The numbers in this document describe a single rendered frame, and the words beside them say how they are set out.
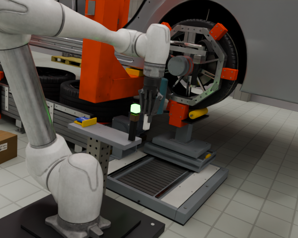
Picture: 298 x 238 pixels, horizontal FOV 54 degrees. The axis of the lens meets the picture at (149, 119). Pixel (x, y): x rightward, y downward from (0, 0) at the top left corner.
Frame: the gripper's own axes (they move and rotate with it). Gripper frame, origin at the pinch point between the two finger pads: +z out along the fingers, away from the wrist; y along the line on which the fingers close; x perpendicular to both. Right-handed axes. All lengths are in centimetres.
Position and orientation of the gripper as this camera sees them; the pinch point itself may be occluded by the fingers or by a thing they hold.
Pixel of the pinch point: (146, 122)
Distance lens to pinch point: 130.6
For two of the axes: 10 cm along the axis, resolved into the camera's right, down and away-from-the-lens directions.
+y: 7.6, 2.7, -5.9
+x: 6.3, -1.3, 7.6
